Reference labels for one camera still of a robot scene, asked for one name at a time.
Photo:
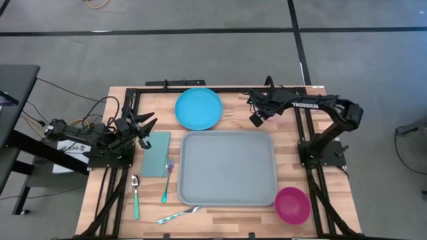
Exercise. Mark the black aluminium table frame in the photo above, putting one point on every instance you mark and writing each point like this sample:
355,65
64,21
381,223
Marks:
217,90

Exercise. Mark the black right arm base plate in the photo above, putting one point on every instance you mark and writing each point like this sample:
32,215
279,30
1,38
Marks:
335,160

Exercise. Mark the black side desk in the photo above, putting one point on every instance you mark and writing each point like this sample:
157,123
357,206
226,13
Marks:
16,86

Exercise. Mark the black power strip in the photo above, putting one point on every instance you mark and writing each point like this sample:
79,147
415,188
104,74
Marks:
187,82

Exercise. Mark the teal cloth napkin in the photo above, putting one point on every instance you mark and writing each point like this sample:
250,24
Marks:
155,156

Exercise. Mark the grey equipment stand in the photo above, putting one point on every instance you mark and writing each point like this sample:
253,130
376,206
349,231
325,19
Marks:
417,125

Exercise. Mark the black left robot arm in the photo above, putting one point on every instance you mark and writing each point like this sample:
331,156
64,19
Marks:
106,143

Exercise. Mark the grey plastic tray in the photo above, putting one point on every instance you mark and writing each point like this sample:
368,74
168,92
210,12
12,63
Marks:
227,166

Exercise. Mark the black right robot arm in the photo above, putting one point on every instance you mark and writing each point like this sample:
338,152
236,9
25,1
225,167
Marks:
305,105

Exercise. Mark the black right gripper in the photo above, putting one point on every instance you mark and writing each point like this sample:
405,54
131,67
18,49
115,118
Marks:
263,103

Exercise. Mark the magenta plastic bowl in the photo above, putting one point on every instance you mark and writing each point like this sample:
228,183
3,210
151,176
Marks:
292,205

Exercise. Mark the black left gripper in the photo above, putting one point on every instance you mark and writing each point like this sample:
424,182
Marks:
130,126

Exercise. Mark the blue round plate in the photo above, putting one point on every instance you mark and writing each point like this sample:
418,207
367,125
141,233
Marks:
198,108

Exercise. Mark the white labelled box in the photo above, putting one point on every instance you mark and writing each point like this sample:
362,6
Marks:
66,166

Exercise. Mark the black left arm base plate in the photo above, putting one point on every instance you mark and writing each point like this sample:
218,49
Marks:
100,162

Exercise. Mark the dark screen device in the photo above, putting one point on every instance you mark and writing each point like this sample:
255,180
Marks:
8,98

